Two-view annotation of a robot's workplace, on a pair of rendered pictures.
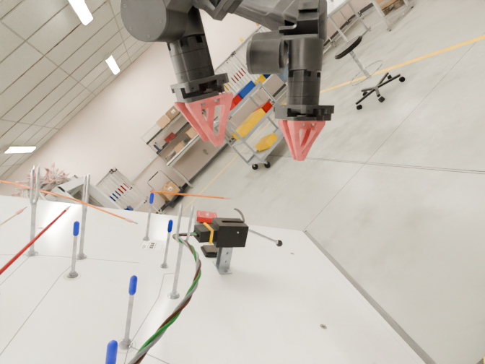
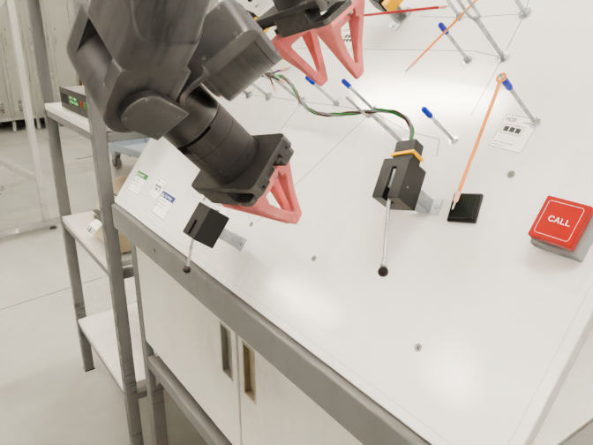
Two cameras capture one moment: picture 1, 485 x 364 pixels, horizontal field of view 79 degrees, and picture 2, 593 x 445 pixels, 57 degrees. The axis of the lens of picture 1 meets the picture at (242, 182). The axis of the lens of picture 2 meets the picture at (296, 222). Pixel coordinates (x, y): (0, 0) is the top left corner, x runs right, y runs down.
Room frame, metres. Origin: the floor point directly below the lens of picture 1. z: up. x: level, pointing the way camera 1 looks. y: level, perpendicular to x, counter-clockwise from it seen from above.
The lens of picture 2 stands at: (0.96, -0.44, 1.31)
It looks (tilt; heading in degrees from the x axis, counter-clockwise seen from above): 20 degrees down; 142
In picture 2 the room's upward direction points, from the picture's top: straight up
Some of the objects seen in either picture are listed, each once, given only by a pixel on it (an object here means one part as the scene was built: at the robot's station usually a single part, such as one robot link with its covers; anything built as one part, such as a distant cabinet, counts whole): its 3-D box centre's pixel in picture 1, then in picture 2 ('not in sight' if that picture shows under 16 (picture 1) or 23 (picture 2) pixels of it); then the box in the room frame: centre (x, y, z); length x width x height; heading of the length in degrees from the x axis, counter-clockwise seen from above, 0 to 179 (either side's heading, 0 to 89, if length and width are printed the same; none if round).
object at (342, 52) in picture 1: (366, 68); not in sight; (3.20, -1.90, 0.34); 0.58 x 0.55 x 0.69; 127
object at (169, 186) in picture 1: (168, 191); not in sight; (7.76, 1.56, 0.35); 0.55 x 0.40 x 0.35; 22
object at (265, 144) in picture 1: (252, 128); not in sight; (4.49, -0.67, 0.54); 0.99 x 0.50 x 1.08; 108
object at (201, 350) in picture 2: not in sight; (183, 328); (-0.12, 0.05, 0.62); 0.54 x 0.02 x 0.34; 178
